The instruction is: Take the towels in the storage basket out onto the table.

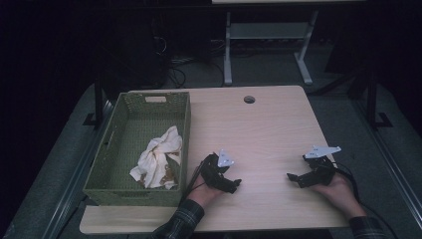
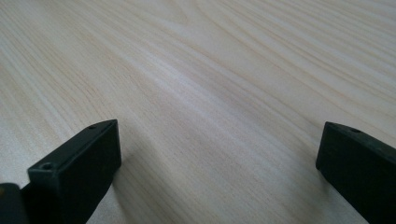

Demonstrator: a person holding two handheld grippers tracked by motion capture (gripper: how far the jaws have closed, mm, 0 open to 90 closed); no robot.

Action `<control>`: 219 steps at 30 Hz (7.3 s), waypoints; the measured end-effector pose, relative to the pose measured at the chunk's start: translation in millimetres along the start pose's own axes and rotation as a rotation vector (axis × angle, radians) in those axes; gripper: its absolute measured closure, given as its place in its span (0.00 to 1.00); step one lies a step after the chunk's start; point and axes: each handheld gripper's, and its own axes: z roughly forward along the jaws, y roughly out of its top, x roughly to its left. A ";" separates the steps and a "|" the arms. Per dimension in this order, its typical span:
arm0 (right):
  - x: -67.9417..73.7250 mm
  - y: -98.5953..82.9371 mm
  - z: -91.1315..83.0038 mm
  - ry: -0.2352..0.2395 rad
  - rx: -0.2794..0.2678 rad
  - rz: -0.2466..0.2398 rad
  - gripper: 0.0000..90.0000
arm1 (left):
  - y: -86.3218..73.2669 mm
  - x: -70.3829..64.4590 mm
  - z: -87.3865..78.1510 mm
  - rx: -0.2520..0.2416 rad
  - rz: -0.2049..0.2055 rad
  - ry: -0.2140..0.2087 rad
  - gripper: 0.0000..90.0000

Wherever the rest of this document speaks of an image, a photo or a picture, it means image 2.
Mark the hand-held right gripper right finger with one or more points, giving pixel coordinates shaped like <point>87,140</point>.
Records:
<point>361,168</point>

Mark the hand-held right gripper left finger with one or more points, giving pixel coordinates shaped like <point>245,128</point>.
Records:
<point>77,174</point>

